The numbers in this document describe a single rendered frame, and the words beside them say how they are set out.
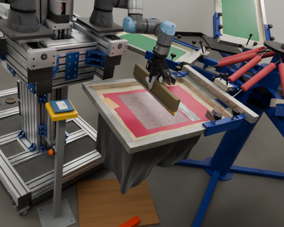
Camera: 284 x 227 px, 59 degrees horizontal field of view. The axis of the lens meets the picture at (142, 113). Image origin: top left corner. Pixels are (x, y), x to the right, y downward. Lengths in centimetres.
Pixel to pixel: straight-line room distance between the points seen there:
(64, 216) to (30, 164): 46
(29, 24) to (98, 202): 136
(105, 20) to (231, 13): 171
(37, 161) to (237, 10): 249
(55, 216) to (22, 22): 131
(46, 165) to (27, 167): 13
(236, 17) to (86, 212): 239
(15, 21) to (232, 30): 211
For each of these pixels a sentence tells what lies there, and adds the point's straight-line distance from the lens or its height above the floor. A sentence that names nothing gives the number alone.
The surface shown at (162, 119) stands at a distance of 142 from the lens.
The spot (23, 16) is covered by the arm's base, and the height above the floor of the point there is 133.
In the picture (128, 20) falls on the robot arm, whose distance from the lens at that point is 128.
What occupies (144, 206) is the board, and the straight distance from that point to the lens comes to 216.
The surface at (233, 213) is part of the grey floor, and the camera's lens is 249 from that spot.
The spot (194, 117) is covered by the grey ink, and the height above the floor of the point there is 96.
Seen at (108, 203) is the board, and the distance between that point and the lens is 212.
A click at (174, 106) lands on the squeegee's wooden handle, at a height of 111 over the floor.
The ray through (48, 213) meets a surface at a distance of 207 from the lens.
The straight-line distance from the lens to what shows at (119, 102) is 147.
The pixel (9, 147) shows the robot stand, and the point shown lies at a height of 21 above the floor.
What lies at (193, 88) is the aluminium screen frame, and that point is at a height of 98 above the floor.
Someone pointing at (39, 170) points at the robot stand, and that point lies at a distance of 206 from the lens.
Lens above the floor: 174
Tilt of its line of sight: 33 degrees down
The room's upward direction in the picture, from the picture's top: 15 degrees clockwise
